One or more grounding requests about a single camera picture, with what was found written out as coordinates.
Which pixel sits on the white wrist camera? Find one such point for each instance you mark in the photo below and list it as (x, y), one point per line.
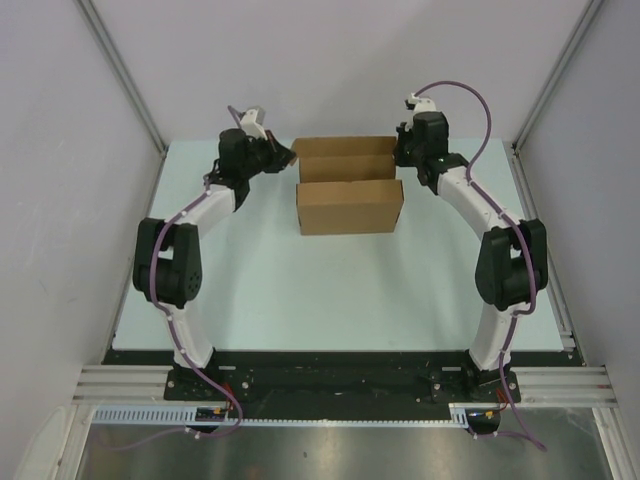
(251, 122)
(417, 104)

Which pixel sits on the brown cardboard box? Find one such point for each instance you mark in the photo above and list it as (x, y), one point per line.
(347, 185)

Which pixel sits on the left aluminium frame post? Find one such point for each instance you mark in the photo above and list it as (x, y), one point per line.
(116, 63)

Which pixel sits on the right aluminium frame post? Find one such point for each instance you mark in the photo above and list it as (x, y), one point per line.
(577, 36)

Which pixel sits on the aluminium front rail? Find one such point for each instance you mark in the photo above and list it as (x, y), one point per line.
(575, 387)

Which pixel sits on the grey slotted cable duct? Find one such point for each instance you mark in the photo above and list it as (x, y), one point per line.
(443, 416)

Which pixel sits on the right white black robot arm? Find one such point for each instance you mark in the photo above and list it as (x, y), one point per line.
(512, 265)

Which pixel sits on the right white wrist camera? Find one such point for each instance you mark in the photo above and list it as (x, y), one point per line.
(417, 104)

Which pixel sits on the aluminium frame post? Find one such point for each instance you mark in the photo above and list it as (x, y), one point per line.
(116, 63)
(577, 36)

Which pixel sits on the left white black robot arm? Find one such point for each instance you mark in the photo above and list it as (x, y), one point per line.
(168, 268)

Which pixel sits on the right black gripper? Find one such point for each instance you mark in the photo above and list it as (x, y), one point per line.
(403, 134)

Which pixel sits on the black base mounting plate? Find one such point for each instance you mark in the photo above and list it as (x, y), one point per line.
(439, 377)

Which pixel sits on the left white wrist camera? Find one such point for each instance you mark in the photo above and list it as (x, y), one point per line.
(251, 122)

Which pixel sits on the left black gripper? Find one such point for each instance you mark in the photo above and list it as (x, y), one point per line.
(280, 155)

